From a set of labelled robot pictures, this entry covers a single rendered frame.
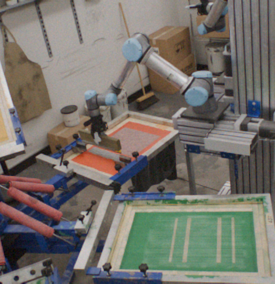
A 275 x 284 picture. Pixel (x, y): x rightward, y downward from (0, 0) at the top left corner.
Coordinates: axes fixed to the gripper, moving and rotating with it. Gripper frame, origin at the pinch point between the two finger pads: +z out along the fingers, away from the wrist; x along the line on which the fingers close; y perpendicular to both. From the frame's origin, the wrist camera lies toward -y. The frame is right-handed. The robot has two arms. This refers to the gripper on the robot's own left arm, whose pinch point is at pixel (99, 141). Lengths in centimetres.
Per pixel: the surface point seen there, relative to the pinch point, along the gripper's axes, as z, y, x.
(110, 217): 109, -51, 32
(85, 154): 13.5, -16.1, -1.6
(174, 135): 10, 29, 40
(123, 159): 8.4, 19.2, -0.6
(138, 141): 13.6, 6.7, 27.4
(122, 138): 13.6, -7.1, 26.3
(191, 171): 65, 13, 73
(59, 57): 6, -200, 131
